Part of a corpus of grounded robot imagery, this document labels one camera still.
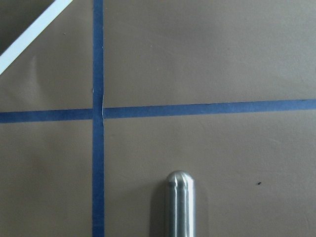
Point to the white wire cup rack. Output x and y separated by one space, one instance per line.
31 33

